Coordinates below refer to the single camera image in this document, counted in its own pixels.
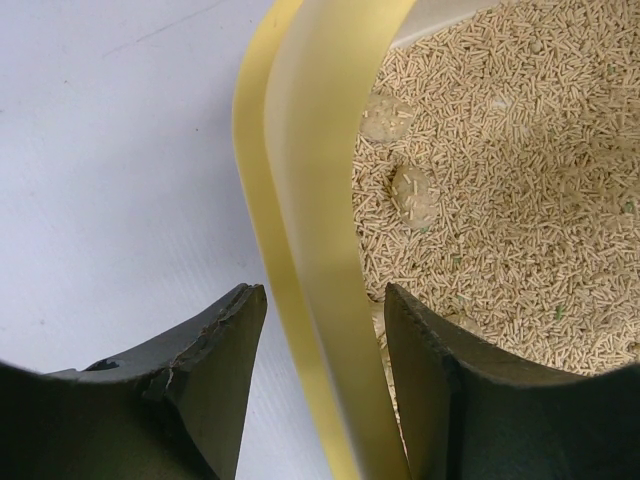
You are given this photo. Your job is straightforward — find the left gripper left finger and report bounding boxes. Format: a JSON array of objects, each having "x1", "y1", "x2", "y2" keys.
[{"x1": 1, "y1": 284, "x2": 267, "y2": 479}]

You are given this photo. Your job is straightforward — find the yellow litter box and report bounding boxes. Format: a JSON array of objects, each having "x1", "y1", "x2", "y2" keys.
[{"x1": 233, "y1": 1, "x2": 483, "y2": 479}]

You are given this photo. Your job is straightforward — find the litter clump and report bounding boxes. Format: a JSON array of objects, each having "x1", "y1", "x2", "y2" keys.
[
  {"x1": 359, "y1": 93, "x2": 415, "y2": 143},
  {"x1": 391, "y1": 165, "x2": 440, "y2": 229}
]

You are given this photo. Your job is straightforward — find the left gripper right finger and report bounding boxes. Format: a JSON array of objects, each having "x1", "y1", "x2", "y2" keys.
[{"x1": 384, "y1": 284, "x2": 639, "y2": 479}]

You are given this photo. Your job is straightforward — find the cat litter sand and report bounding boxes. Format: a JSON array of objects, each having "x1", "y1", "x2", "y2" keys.
[{"x1": 352, "y1": 0, "x2": 640, "y2": 436}]

